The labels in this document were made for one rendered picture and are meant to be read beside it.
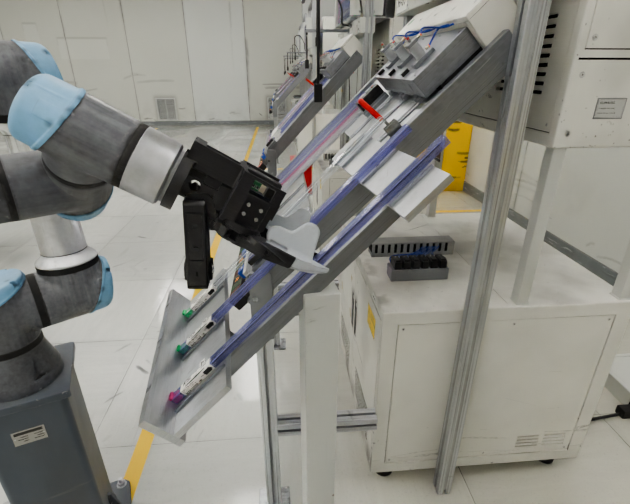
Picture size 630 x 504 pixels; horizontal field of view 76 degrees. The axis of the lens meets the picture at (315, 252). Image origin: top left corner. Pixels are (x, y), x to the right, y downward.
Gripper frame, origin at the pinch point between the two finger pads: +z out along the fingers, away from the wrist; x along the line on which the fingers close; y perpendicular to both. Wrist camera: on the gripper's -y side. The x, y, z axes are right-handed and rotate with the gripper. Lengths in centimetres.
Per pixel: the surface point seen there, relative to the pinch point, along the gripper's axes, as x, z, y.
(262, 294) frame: 29.6, 5.8, -20.1
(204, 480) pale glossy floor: 44, 25, -91
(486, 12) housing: 30, 15, 48
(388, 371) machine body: 31, 46, -27
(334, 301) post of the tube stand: 8.3, 10.0, -6.7
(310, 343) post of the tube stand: 8.4, 10.7, -15.3
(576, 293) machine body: 30, 79, 15
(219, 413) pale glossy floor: 70, 28, -88
